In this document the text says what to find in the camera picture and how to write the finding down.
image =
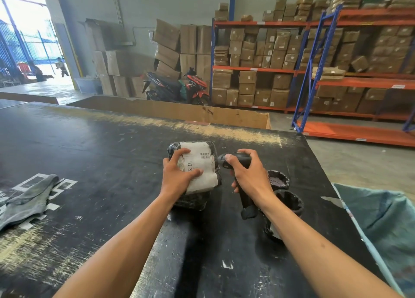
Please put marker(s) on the person's left hand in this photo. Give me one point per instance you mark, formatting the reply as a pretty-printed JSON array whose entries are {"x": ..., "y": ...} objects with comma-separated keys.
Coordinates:
[{"x": 173, "y": 178}]

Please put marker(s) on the person's left thumb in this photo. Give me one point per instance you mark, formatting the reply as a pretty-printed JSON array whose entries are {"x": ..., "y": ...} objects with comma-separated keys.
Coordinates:
[{"x": 194, "y": 175}]

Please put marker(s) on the clear plastic storage bin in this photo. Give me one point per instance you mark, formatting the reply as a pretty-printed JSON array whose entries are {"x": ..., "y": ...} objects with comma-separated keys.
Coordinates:
[{"x": 87, "y": 85}]

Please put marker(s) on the red motorcycle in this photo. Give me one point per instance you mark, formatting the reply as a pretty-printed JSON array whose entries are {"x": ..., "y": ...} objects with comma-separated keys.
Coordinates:
[{"x": 197, "y": 88}]

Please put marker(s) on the large open cardboard box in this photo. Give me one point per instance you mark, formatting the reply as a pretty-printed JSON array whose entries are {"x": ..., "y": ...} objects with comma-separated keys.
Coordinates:
[{"x": 168, "y": 111}]

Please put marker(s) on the person's left forearm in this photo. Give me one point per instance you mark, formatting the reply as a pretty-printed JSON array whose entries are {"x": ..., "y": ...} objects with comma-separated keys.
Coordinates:
[{"x": 129, "y": 246}]

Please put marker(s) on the grey cloth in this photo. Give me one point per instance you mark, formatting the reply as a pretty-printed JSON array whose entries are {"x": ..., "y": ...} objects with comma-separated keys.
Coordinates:
[{"x": 30, "y": 199}]

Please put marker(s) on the rows of brown shelf parcels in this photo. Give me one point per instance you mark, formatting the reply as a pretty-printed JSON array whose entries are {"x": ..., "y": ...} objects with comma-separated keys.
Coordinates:
[{"x": 324, "y": 48}]

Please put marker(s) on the stack of large cardboard cartons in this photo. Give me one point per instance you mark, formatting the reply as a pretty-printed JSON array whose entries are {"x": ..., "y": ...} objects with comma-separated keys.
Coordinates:
[{"x": 113, "y": 61}]

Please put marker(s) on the orange blue shelf rack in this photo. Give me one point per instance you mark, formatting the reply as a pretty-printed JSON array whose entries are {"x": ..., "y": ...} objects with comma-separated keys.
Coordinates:
[
  {"x": 360, "y": 132},
  {"x": 259, "y": 69}
]

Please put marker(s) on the black parcel white label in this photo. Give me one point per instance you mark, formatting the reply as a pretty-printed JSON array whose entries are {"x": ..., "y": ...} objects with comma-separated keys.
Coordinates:
[{"x": 204, "y": 168}]

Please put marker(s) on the black handheld barcode scanner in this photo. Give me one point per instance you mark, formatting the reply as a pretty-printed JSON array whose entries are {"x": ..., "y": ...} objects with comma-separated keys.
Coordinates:
[{"x": 247, "y": 203}]

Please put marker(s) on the person's right hand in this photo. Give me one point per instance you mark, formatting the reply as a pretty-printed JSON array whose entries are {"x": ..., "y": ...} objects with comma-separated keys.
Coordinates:
[{"x": 253, "y": 181}]

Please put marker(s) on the person's right thumb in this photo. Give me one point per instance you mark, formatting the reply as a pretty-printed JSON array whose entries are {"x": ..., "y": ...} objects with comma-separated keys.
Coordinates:
[{"x": 231, "y": 161}]

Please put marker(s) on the person's right forearm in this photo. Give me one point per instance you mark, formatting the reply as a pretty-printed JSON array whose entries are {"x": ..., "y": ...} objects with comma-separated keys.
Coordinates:
[{"x": 311, "y": 252}]

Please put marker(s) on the teal woven sack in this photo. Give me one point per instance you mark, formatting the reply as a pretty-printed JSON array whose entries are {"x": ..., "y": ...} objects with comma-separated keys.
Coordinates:
[{"x": 382, "y": 229}]

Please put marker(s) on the leaning stack of cardboard cartons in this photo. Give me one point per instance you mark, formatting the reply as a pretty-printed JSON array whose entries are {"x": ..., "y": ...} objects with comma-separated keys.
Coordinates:
[{"x": 181, "y": 48}]

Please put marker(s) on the black motorcycle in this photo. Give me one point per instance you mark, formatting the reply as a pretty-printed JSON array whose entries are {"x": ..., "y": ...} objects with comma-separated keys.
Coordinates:
[{"x": 162, "y": 87}]

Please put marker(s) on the blue metal fence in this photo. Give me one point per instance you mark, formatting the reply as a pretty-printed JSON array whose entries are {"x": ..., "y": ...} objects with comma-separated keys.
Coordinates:
[{"x": 29, "y": 48}]

